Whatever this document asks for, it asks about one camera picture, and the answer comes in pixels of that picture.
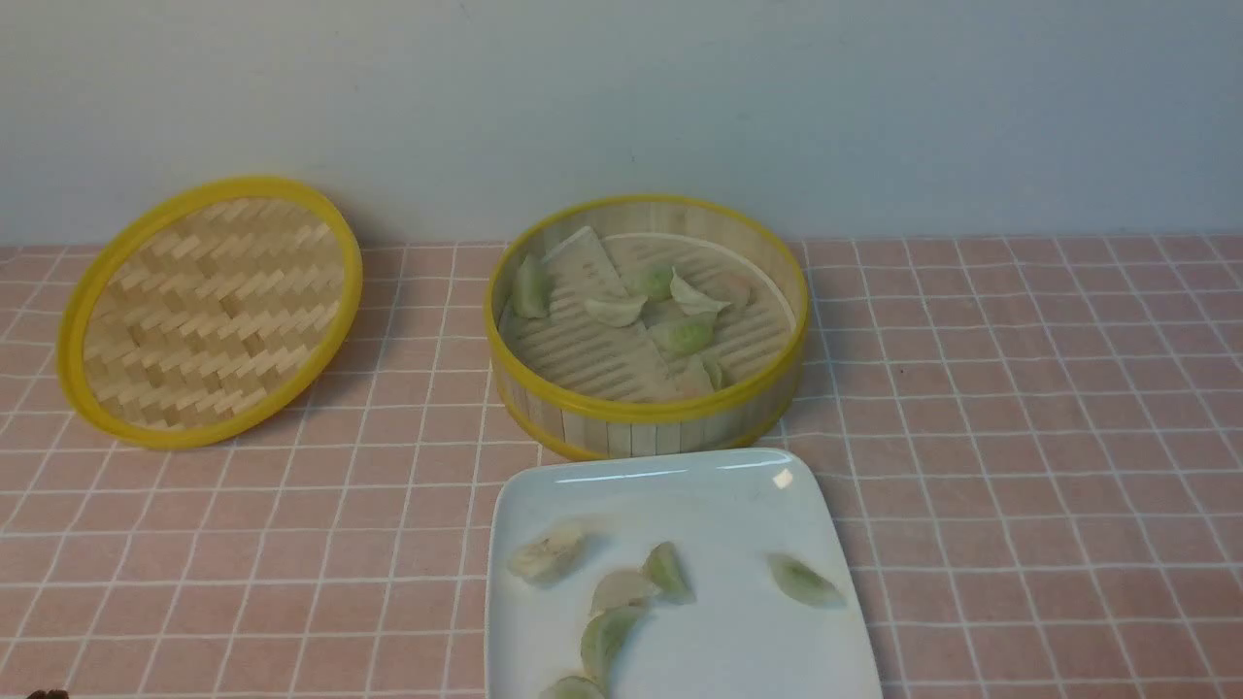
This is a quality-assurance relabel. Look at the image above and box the cream dumpling on plate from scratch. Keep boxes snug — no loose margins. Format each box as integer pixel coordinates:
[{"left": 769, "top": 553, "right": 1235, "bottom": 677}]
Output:
[{"left": 507, "top": 522, "right": 588, "bottom": 585}]

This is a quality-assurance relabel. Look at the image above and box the beige dumpling on plate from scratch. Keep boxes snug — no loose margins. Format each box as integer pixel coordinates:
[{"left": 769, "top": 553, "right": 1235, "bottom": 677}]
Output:
[{"left": 590, "top": 568, "right": 661, "bottom": 616}]

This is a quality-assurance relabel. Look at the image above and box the white square plate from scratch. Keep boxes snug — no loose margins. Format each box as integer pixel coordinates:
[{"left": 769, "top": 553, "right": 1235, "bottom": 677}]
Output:
[{"left": 486, "top": 449, "right": 883, "bottom": 698}]

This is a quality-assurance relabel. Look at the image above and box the long green dumpling on plate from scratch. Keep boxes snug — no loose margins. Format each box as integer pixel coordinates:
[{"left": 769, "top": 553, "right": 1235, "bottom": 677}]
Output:
[{"left": 579, "top": 606, "right": 648, "bottom": 692}]

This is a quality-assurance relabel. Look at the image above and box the green dumpling plate right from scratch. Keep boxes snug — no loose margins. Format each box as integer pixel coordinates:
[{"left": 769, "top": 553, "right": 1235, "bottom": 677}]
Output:
[{"left": 764, "top": 553, "right": 846, "bottom": 608}]

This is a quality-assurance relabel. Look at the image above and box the green dumpling plate bottom edge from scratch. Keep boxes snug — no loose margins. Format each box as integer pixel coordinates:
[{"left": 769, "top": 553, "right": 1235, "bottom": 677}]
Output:
[{"left": 539, "top": 677, "right": 607, "bottom": 699}]

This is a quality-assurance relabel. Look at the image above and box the bamboo steamer basket yellow rim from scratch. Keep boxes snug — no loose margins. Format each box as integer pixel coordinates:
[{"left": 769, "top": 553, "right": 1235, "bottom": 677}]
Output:
[{"left": 484, "top": 195, "right": 810, "bottom": 460}]

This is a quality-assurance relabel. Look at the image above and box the green dumpling steamer centre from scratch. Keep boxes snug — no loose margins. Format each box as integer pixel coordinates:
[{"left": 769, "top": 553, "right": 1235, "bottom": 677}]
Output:
[{"left": 649, "top": 313, "right": 718, "bottom": 357}]

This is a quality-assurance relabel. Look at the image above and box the pale dumpling steamer front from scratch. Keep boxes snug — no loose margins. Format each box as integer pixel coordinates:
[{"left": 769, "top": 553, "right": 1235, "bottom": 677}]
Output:
[{"left": 676, "top": 353, "right": 727, "bottom": 399}]

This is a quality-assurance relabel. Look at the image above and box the white folded dumpling in steamer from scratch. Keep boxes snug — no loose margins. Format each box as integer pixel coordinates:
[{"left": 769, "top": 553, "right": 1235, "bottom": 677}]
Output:
[{"left": 669, "top": 267, "right": 732, "bottom": 316}]

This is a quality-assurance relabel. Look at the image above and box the pale green dumpling in steamer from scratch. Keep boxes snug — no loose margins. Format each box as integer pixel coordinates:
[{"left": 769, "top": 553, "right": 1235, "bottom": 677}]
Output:
[{"left": 510, "top": 255, "right": 552, "bottom": 318}]

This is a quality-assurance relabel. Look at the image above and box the pink checked tablecloth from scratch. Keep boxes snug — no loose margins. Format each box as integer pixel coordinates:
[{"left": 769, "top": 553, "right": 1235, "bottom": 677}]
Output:
[{"left": 1, "top": 236, "right": 1242, "bottom": 698}]

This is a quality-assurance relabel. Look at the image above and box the woven bamboo steamer lid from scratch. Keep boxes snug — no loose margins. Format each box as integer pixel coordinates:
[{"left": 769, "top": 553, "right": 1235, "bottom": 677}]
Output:
[{"left": 56, "top": 177, "right": 364, "bottom": 450}]

